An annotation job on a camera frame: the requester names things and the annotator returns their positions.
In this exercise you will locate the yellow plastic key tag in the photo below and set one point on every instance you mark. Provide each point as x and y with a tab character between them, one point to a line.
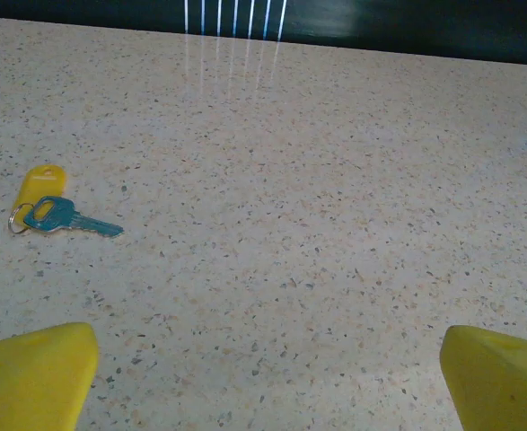
43	184

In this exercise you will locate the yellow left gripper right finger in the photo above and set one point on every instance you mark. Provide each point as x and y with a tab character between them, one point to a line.
501	386

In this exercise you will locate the teal metal key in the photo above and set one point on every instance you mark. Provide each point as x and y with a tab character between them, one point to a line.
52	214

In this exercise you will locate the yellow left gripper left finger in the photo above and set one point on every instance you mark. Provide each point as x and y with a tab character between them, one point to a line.
29	381

